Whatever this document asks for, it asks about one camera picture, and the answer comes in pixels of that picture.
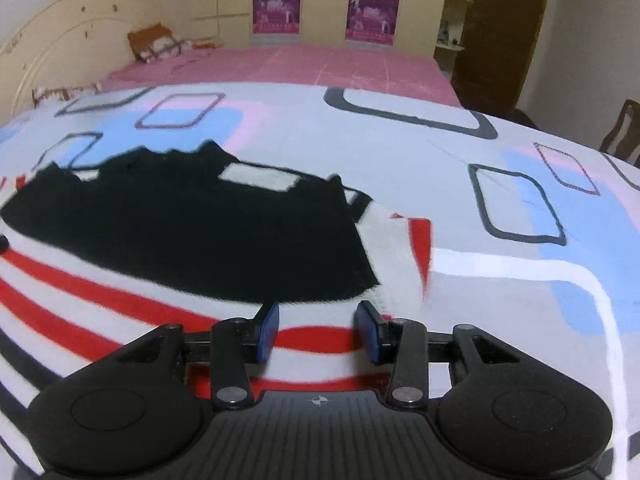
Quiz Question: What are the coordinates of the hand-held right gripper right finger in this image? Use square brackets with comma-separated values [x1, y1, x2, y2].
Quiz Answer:
[354, 301, 523, 408]

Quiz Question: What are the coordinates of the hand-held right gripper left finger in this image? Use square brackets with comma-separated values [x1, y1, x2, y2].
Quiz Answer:
[112, 301, 281, 409]

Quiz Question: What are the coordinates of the striped knit sweater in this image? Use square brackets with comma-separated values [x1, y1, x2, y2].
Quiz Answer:
[0, 140, 433, 431]

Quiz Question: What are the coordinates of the patterned bed blanket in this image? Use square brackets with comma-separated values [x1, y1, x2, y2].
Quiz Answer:
[0, 82, 640, 480]

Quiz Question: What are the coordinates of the pink bed sheet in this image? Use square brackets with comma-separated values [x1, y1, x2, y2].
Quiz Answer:
[97, 42, 463, 108]

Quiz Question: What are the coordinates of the orange patterned pillow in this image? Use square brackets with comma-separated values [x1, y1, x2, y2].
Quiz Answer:
[127, 22, 193, 63]

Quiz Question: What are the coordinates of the white brown patterned pillow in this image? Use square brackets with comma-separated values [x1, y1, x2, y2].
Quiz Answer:
[32, 84, 103, 107]

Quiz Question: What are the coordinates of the wooden chair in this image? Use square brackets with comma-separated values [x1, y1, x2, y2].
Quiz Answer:
[599, 99, 640, 167]

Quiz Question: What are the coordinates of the cream corner shelf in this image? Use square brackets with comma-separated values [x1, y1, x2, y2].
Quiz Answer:
[432, 0, 476, 78]

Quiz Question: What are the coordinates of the brown wooden door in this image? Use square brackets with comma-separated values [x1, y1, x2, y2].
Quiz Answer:
[450, 0, 553, 116]

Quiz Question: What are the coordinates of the cream wardrobe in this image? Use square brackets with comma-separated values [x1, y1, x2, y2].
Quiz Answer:
[192, 0, 453, 58]

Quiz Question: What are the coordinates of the cream round headboard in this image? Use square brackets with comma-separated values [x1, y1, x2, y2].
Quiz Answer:
[0, 0, 201, 126]

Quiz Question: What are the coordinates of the purple wall poster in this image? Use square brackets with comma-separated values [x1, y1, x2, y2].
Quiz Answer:
[251, 0, 302, 35]
[346, 0, 400, 42]

